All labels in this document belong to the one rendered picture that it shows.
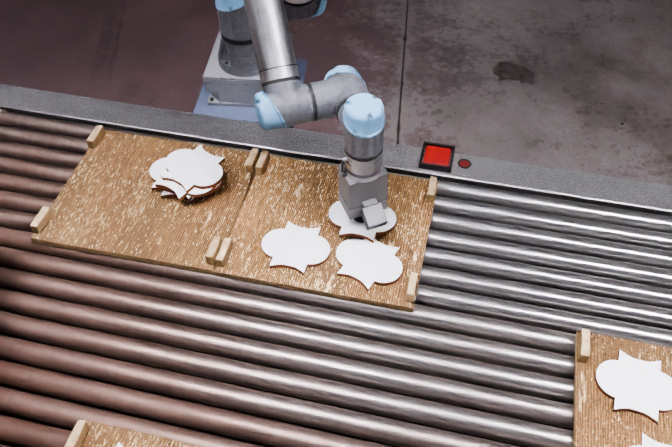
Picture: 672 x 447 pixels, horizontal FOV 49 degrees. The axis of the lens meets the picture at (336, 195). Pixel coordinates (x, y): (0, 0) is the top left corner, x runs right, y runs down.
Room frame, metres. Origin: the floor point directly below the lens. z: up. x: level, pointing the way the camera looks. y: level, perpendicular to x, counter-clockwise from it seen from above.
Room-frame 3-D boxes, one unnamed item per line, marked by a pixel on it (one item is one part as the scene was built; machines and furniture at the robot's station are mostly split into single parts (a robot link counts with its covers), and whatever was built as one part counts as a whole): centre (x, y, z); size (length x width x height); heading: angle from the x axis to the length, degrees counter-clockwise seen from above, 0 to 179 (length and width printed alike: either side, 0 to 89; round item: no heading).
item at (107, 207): (1.13, 0.41, 0.93); 0.41 x 0.35 x 0.02; 76
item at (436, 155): (1.24, -0.24, 0.92); 0.06 x 0.06 x 0.01; 76
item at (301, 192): (1.03, 0.01, 0.93); 0.41 x 0.35 x 0.02; 76
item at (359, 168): (1.04, -0.05, 1.13); 0.08 x 0.08 x 0.05
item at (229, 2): (1.58, 0.22, 1.13); 0.13 x 0.12 x 0.14; 105
